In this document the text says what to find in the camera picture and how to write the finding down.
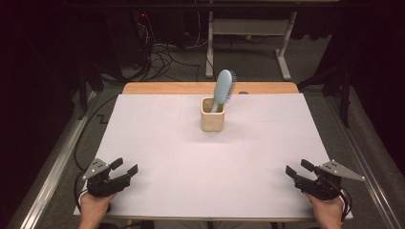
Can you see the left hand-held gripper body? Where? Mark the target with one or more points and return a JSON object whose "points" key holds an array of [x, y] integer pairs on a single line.
{"points": [[102, 186]]}

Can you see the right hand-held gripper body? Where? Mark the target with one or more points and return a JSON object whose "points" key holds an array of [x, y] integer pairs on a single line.
{"points": [[324, 187]]}

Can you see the beige square cup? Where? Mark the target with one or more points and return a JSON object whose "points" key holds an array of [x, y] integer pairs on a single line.
{"points": [[212, 124]]}

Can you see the light blue hairbrush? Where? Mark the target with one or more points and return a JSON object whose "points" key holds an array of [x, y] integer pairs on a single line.
{"points": [[223, 84]]}

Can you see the person's left hand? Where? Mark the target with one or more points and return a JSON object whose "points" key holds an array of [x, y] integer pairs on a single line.
{"points": [[94, 208]]}

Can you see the person's right hand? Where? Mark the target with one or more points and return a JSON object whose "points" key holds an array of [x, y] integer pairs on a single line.
{"points": [[329, 213]]}

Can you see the white table mat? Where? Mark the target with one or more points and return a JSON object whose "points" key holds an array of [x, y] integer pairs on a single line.
{"points": [[159, 143]]}

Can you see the black metal stand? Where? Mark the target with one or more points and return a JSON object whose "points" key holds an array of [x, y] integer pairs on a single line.
{"points": [[83, 95], [345, 95]]}

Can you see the black equipment box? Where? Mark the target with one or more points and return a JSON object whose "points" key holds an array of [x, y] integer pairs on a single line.
{"points": [[127, 38]]}

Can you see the small yellow ball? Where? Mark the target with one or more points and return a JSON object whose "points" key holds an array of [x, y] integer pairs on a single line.
{"points": [[248, 37]]}

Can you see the aluminium floor rail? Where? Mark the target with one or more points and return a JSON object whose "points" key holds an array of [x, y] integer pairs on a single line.
{"points": [[51, 178], [366, 171]]}

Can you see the white metal desk frame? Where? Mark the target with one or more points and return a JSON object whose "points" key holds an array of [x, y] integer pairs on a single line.
{"points": [[248, 27]]}

